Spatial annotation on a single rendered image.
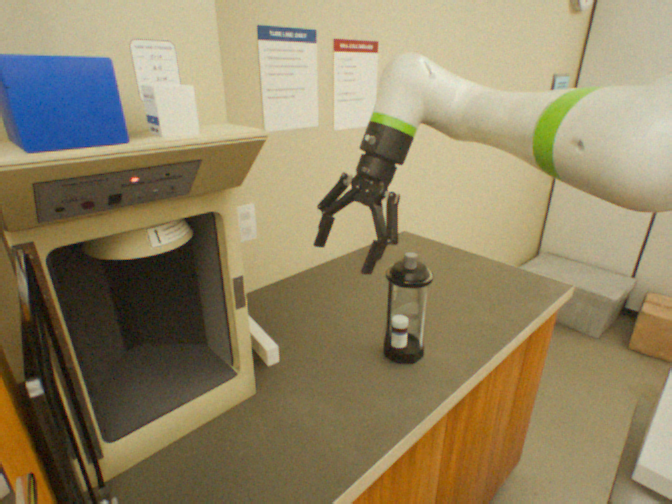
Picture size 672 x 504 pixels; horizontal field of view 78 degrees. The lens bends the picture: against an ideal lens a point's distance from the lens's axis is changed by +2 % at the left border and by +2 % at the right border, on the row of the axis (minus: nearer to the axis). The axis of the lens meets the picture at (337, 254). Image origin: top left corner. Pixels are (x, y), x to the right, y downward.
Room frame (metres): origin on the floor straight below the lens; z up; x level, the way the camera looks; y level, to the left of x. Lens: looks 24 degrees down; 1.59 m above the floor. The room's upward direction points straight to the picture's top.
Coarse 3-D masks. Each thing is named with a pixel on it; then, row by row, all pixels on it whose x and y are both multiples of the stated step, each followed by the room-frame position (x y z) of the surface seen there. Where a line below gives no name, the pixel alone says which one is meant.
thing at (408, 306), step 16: (432, 272) 0.84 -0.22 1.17; (400, 288) 0.80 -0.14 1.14; (416, 288) 0.79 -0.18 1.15; (400, 304) 0.80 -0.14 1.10; (416, 304) 0.80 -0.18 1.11; (400, 320) 0.80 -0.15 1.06; (416, 320) 0.80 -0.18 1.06; (400, 336) 0.80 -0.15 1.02; (416, 336) 0.80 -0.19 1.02; (400, 352) 0.80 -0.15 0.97
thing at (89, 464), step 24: (24, 264) 0.42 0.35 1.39; (24, 288) 0.36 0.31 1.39; (24, 312) 0.32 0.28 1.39; (24, 336) 0.28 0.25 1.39; (48, 336) 0.39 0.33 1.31; (24, 360) 0.25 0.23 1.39; (48, 384) 0.26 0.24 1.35; (48, 408) 0.23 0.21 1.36; (72, 408) 0.38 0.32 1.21; (48, 432) 0.22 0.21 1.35; (72, 456) 0.25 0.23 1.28; (72, 480) 0.22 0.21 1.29; (96, 480) 0.38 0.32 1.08
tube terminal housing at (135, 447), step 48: (0, 0) 0.52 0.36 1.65; (48, 0) 0.55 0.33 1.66; (96, 0) 0.59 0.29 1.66; (144, 0) 0.63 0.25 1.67; (192, 0) 0.67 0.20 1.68; (0, 48) 0.51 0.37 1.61; (48, 48) 0.54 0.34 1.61; (96, 48) 0.58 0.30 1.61; (192, 48) 0.66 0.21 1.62; (48, 240) 0.50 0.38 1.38; (240, 240) 0.70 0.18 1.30; (240, 336) 0.68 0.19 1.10; (240, 384) 0.67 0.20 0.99; (144, 432) 0.54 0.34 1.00
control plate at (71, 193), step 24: (144, 168) 0.51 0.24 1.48; (168, 168) 0.53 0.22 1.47; (192, 168) 0.56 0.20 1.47; (48, 192) 0.45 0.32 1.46; (72, 192) 0.47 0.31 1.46; (96, 192) 0.49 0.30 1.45; (120, 192) 0.52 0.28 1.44; (144, 192) 0.54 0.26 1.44; (168, 192) 0.57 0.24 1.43; (48, 216) 0.47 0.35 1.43; (72, 216) 0.50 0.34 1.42
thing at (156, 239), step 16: (160, 224) 0.63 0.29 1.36; (176, 224) 0.66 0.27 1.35; (96, 240) 0.60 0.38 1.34; (112, 240) 0.59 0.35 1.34; (128, 240) 0.60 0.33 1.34; (144, 240) 0.60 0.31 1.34; (160, 240) 0.62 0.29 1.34; (176, 240) 0.64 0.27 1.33; (96, 256) 0.59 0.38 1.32; (112, 256) 0.58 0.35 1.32; (128, 256) 0.59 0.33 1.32; (144, 256) 0.59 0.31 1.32
